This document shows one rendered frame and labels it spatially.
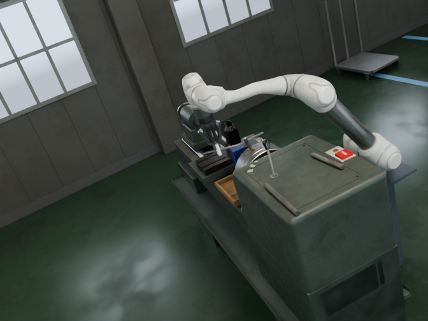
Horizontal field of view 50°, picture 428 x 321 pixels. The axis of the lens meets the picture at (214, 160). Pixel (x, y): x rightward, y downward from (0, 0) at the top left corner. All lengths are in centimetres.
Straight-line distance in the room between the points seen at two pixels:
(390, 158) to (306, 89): 64
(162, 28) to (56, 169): 206
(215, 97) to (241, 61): 415
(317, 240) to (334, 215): 12
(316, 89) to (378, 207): 62
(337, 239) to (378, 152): 76
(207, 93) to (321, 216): 70
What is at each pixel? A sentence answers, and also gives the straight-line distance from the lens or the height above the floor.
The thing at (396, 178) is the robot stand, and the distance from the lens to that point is 289.
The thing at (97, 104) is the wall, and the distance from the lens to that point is 554.
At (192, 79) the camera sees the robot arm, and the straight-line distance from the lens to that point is 216.
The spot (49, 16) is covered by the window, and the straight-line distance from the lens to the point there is 532.
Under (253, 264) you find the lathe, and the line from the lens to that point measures 278.
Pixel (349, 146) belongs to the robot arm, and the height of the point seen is 99.
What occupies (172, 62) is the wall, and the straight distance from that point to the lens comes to 572.
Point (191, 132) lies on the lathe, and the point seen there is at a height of 101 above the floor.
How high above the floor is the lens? 234
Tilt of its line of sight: 27 degrees down
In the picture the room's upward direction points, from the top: 18 degrees counter-clockwise
